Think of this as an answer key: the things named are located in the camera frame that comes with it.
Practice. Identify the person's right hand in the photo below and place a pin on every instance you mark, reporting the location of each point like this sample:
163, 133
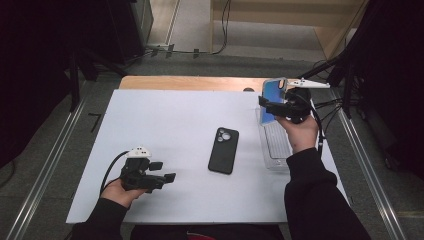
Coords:
301, 136

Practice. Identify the blue phone case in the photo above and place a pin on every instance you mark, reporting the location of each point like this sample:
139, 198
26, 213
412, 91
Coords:
271, 89

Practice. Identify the white table board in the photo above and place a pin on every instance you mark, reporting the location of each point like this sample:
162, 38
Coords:
166, 116

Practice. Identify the wooden table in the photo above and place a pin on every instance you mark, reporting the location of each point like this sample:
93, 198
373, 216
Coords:
186, 83

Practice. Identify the dark cabinet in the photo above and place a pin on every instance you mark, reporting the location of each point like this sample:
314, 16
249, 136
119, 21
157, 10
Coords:
133, 30

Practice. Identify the black phone case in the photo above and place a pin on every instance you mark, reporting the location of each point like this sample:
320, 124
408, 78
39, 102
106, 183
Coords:
224, 153

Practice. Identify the person's left hand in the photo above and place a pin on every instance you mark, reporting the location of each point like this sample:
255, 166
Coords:
116, 193

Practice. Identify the black metal stand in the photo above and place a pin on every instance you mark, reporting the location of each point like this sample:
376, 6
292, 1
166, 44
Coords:
75, 83

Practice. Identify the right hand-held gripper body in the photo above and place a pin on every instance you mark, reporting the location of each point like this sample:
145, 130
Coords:
296, 105

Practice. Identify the light wooden shelf unit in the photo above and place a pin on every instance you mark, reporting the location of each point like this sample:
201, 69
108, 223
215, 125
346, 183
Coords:
283, 20

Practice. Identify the black tripod stand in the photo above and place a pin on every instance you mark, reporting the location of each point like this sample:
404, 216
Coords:
346, 70

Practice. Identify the metal floor rail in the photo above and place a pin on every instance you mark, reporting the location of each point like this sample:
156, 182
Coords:
46, 166
366, 166

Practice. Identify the black curtain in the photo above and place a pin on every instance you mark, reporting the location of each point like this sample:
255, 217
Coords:
396, 83
30, 73

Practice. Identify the small black round grommet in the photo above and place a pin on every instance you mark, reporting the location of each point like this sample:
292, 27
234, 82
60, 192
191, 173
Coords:
248, 89

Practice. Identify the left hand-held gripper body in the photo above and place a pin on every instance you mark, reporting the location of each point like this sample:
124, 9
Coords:
136, 176

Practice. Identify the clear plastic packaging tray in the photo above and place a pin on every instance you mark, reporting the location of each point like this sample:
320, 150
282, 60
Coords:
277, 145

